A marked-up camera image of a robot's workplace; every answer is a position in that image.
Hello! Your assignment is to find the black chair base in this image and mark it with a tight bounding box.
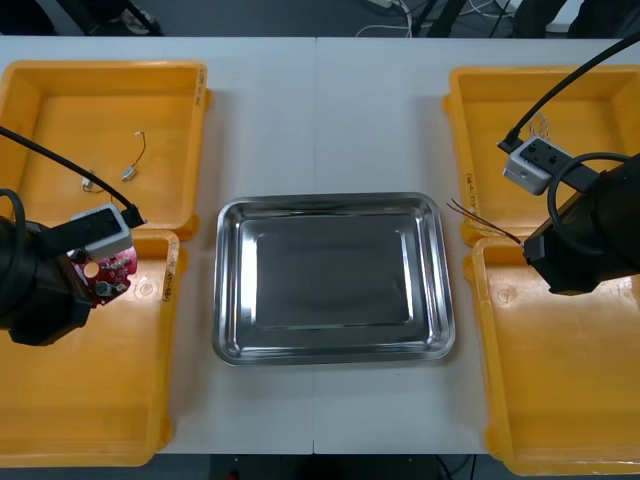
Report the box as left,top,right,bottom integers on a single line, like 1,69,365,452
0,0,165,37

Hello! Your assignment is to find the steel tray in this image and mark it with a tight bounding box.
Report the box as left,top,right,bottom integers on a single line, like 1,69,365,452
212,192,457,368

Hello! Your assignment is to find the round red circuit board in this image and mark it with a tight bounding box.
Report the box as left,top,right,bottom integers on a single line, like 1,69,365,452
69,247,139,307

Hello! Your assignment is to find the red wire harness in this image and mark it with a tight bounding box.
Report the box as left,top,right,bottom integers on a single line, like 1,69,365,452
446,198,526,249

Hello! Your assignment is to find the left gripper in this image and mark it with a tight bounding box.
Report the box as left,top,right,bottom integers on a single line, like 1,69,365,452
7,253,96,347

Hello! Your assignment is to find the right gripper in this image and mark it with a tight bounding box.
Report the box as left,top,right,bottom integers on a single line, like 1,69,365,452
522,208,602,296

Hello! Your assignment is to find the white floor cable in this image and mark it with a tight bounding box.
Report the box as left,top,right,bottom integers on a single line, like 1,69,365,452
353,0,417,39

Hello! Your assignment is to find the white wire harness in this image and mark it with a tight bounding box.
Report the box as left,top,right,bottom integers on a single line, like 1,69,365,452
528,112,553,139

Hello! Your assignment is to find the black stand leg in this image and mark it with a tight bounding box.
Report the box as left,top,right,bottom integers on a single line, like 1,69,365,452
418,0,469,39

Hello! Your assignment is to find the yellow-orange plastic bin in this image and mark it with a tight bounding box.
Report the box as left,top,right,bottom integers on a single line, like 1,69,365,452
0,229,190,469
442,64,640,249
462,235,640,477
0,59,214,242

